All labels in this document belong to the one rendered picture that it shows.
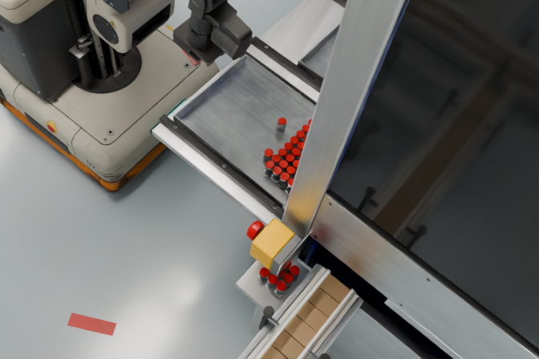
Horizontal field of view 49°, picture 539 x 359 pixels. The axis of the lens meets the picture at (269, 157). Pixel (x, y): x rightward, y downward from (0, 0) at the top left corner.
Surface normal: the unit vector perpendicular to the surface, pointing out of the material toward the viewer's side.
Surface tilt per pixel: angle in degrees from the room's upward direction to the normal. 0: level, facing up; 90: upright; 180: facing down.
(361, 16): 90
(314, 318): 0
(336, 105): 90
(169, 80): 0
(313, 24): 0
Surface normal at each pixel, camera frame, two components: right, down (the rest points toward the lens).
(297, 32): 0.10, -0.48
